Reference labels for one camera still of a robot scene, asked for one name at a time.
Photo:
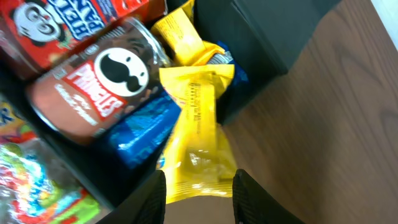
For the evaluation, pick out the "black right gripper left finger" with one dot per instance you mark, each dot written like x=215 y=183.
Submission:
x=146 y=205

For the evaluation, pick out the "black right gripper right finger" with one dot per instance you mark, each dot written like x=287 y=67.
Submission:
x=252 y=204

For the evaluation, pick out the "blue Oreo cookie pack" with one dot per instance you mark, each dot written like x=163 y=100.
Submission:
x=138 y=136

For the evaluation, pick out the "yellow snack bar wrapper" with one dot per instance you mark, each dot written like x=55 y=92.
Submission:
x=198 y=160

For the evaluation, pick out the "green Haribo gummy bag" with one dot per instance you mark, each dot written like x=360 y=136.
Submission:
x=36 y=187

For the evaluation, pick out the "small Pringles can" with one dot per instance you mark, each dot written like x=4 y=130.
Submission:
x=91 y=91

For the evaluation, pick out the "black gift box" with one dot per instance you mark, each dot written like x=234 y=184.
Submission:
x=265 y=38

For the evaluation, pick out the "small yellow snack packet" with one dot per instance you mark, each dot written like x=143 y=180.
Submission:
x=178 y=32

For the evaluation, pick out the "red Hello Panda box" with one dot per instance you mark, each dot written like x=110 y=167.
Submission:
x=35 y=34

